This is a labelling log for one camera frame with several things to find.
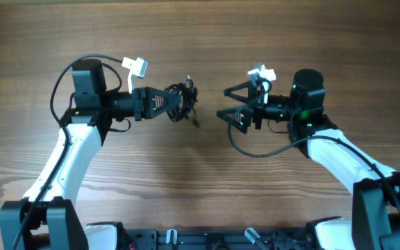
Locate black right camera cable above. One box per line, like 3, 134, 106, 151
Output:
226, 78, 400, 250

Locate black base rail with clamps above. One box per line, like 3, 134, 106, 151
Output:
126, 228, 315, 250

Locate black left camera cable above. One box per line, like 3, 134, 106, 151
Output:
10, 53, 124, 250

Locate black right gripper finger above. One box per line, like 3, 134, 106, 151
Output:
224, 81, 256, 103
216, 106, 253, 133

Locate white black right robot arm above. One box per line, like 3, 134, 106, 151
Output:
217, 67, 400, 249

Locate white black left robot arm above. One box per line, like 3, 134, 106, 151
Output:
0, 54, 197, 249

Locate black USB cable bundle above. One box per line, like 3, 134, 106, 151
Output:
164, 74, 201, 128

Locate black camera cable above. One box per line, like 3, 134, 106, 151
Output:
10, 53, 124, 250
226, 78, 400, 250

